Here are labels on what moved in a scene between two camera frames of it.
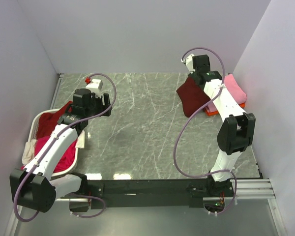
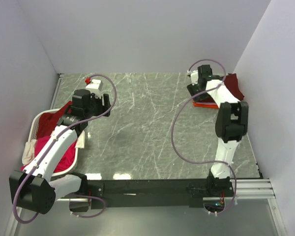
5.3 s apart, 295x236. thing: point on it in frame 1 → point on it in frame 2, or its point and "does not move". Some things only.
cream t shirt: [29, 150] does not move
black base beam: [152, 193] does not move
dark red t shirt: [192, 96] → [231, 81]
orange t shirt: [215, 112] → [206, 104]
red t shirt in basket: [48, 121] does not move
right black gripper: [192, 75] → [191, 89]
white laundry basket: [32, 134] does not move
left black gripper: [99, 100] does not move
